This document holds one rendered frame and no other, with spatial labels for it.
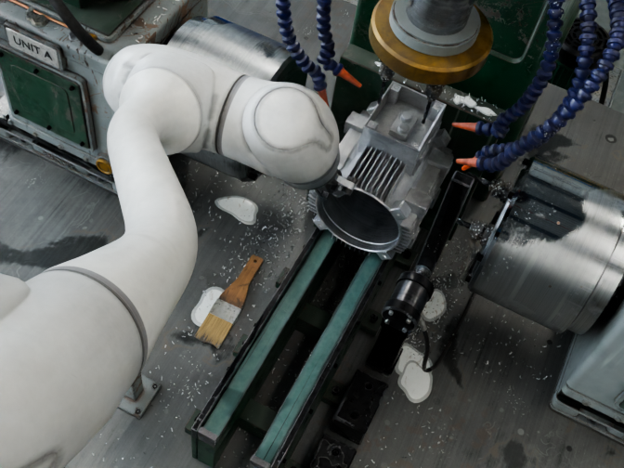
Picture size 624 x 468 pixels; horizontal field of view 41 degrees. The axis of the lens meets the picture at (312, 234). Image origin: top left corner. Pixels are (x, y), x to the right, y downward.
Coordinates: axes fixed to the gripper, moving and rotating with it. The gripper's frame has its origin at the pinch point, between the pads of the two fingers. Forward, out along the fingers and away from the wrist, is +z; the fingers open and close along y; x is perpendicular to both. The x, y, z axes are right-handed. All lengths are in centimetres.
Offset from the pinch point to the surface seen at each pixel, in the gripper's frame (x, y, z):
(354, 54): -23.8, 7.1, 8.9
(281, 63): -15.5, 15.8, 1.9
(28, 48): 0, 55, -2
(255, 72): -12.0, 18.5, 0.2
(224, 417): 39.1, -2.2, -1.1
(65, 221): 25, 46, 21
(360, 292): 12.4, -11.4, 14.3
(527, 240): -5.6, -31.9, 0.0
